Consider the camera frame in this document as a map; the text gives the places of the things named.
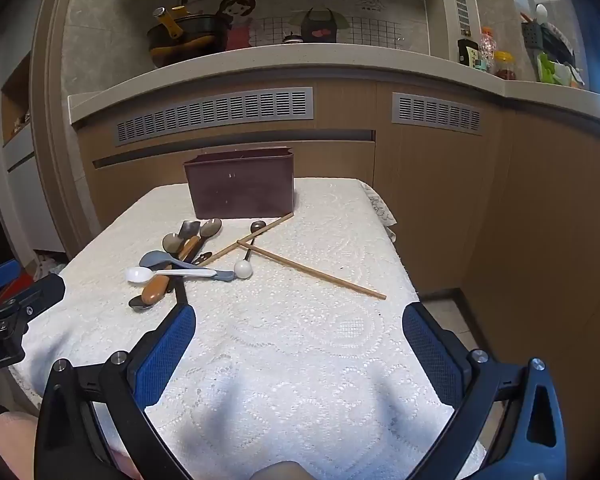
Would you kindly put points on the beige kitchen countertop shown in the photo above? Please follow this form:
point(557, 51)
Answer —
point(280, 62)

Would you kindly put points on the small dark metal utensil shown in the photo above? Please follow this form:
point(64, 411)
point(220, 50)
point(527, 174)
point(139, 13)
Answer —
point(206, 256)

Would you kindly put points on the patterned floor cloth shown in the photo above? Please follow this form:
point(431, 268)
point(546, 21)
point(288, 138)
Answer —
point(47, 262)

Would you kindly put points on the red mat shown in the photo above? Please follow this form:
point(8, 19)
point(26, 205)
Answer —
point(17, 285)

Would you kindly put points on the white column vent grille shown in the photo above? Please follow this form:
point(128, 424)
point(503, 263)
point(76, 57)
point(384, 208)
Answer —
point(461, 12)

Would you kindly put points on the long grey vent grille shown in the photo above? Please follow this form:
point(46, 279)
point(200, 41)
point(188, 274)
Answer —
point(215, 112)

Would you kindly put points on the person's leg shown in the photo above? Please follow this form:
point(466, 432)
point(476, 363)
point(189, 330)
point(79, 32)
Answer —
point(5, 445)

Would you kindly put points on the dark brown utensil holder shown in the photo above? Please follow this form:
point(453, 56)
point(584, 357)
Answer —
point(240, 187)

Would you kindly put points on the green and white packets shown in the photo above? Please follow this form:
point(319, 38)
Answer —
point(555, 72)

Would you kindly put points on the white plastic spoon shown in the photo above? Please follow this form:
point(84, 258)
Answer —
point(137, 274)

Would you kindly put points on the wooden spoon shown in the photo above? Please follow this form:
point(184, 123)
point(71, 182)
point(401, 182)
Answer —
point(156, 290)

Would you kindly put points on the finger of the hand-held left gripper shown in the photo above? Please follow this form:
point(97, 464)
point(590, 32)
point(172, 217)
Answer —
point(45, 291)
point(0, 274)

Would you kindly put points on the jar with yellow lid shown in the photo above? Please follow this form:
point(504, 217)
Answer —
point(505, 66)

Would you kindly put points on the short grey vent grille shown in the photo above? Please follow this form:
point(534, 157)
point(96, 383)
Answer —
point(437, 112)

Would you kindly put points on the black dish rack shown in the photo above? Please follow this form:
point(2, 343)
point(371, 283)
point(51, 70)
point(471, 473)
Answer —
point(547, 37)

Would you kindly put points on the small black pot lid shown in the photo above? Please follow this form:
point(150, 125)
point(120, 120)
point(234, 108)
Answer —
point(292, 38)

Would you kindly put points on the clear bottle with red cap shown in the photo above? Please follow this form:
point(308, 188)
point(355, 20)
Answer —
point(487, 45)

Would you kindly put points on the wooden kitchen cabinet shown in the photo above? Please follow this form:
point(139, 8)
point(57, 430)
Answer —
point(430, 200)

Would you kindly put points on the dark metal spoon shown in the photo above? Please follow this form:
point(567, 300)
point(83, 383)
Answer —
point(136, 303)

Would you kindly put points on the white lace tablecloth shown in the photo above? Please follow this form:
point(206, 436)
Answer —
point(290, 360)

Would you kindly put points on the wall shelf niche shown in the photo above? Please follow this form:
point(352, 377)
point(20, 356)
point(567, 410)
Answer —
point(16, 105)

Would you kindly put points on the black slotted spatula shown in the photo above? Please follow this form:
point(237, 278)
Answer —
point(190, 230)

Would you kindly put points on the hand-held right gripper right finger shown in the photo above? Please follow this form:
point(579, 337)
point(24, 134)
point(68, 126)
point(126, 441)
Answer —
point(430, 355)

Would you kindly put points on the dark sauce bottle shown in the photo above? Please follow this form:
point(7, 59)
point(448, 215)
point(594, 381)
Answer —
point(467, 52)

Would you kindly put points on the cartoon wall sticker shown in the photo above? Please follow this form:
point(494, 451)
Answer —
point(320, 15)

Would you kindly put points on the wooden chopstick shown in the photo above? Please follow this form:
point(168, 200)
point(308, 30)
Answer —
point(330, 276)
point(270, 227)

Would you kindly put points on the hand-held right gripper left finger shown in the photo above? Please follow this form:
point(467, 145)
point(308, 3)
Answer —
point(165, 355)

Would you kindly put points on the blue-grey soup spoon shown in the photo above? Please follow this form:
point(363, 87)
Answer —
point(154, 259)

